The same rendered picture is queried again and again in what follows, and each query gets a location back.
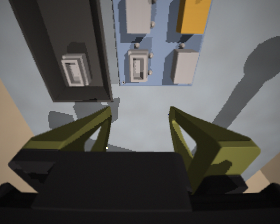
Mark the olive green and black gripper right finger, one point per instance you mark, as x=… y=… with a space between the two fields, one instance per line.
x=219 y=151

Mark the yellow brass block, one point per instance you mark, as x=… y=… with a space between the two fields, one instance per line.
x=192 y=16

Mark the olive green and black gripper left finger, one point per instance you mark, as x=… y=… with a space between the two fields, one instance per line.
x=72 y=136

